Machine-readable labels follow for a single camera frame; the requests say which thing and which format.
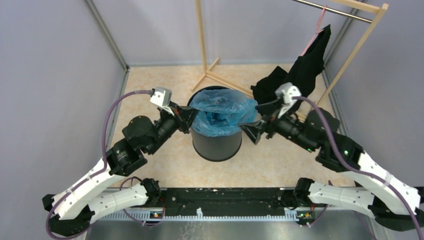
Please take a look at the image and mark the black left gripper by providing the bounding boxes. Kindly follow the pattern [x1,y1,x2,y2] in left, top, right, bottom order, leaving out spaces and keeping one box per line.
[147,101,202,155]

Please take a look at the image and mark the blue plastic trash bag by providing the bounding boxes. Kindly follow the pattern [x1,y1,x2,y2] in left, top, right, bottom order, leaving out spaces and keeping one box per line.
[188,88,258,137]

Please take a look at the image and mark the black trash bin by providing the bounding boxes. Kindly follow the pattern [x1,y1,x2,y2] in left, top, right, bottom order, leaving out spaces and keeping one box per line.
[188,86,242,162]

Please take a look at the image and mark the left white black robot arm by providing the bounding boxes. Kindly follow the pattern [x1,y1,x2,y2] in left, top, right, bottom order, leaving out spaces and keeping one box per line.
[42,103,199,240]

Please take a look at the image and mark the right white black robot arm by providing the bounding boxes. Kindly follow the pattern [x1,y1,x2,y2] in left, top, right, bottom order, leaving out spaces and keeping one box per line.
[240,109,424,232]

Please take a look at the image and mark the black cloth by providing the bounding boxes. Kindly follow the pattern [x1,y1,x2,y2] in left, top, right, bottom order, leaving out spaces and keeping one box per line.
[250,24,332,104]

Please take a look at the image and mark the pink hanger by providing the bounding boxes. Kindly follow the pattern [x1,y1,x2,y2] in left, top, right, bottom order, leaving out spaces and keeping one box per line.
[300,4,328,57]

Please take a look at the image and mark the wooden clothes rack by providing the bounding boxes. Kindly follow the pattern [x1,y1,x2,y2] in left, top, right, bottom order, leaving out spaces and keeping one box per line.
[190,0,389,106]

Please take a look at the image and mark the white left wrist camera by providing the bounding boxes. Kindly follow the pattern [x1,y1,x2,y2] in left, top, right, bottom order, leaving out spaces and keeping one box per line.
[149,86,174,116]

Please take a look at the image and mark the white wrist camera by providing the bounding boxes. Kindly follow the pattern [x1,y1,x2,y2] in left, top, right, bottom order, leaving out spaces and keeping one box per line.
[274,82,302,119]
[149,86,174,116]

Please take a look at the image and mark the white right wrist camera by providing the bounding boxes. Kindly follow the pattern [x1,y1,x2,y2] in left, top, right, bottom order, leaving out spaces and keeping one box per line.
[274,82,302,119]

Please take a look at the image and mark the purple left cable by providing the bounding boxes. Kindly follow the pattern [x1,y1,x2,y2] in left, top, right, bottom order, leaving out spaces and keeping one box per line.
[45,90,154,240]

